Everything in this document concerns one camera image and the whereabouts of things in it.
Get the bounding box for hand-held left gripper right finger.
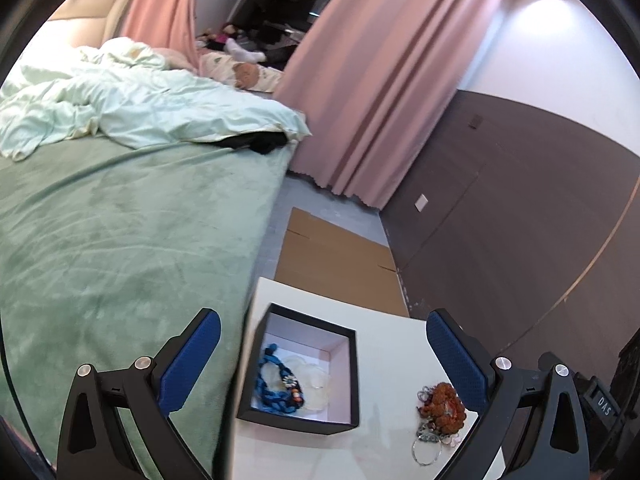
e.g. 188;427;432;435
426;309;594;480

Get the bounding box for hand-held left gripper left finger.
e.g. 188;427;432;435
56;307;222;480

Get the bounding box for orange bead bracelet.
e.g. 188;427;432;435
418;382;467;434

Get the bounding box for black jewelry box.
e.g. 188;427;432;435
236;302;361;436

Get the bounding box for green bed blanket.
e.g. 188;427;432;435
0;135;294;480

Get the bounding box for translucent white bangles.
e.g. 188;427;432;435
284;354;334;411

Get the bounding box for flat brown cardboard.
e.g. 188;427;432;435
273;207;411;319

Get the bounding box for black cloth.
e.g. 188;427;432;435
212;131;289;155

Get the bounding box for pale white duvet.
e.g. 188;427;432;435
0;37;312;162

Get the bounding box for patterned cream pillow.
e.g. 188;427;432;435
199;51;284;94

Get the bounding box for wide pink curtain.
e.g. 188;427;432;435
273;0;512;212

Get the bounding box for doll with white legs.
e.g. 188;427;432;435
197;23;267;64

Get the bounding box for cream padded headboard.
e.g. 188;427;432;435
47;0;134;45

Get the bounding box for narrow pink curtain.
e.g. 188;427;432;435
121;0;207;70

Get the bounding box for blue braided necklace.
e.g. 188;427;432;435
257;343;306;415

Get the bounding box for silver ring bracelet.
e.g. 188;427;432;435
412;422;444;467

